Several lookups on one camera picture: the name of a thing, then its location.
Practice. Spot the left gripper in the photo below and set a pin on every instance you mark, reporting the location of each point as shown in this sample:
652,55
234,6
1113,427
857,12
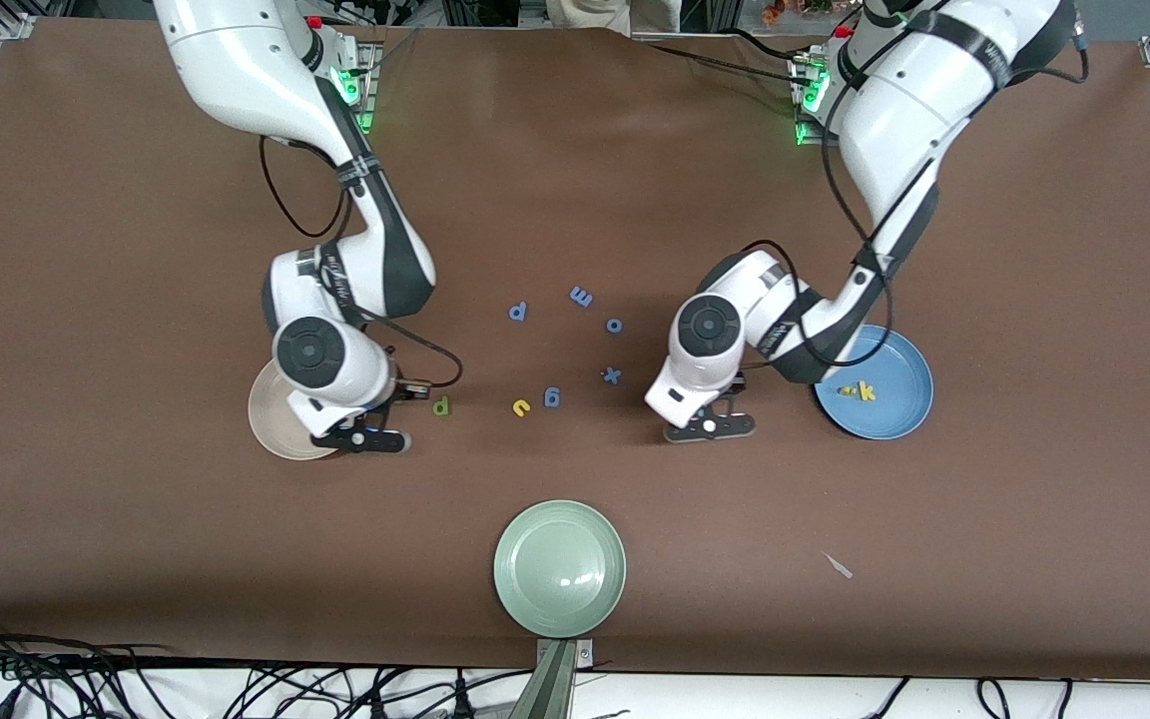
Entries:
737,387

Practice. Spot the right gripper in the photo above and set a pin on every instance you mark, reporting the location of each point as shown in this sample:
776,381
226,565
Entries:
401,388

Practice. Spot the green foam letter p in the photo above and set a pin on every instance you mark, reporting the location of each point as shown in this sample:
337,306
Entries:
447,403

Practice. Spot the yellow foam letter u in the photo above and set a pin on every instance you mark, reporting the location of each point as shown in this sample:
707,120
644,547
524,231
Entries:
516,402

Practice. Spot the yellow foam letter k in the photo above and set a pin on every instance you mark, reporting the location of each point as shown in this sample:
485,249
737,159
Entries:
864,391

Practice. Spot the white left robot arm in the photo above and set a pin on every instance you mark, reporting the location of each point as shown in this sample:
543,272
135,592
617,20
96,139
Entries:
894,110

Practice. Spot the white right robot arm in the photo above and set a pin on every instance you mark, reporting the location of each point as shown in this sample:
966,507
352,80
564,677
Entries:
236,60

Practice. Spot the blue foam letter x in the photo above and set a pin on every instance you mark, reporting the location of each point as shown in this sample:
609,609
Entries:
612,375

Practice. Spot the beige round plate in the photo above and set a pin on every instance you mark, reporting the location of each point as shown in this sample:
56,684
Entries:
271,419

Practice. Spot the blue foam letter p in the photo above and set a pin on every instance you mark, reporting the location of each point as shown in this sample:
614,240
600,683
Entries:
523,314

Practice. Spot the blue foam letter g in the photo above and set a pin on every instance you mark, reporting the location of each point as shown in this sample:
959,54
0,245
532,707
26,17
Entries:
558,398

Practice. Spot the blue round plate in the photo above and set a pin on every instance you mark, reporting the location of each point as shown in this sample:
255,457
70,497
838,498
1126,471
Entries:
889,411

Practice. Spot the blue foam letter m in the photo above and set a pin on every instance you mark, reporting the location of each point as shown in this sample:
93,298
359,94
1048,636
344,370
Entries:
581,297

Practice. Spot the small grey tape scrap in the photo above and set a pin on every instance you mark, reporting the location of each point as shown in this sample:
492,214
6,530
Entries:
840,566

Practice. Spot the green round plate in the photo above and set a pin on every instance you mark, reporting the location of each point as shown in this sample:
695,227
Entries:
560,569

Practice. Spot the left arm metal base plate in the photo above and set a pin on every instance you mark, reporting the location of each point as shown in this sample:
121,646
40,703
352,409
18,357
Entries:
815,143

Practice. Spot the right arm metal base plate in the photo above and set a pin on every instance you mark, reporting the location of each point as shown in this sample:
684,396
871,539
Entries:
365,125

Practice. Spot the grey metal camera mount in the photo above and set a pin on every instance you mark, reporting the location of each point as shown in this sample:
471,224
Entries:
550,689

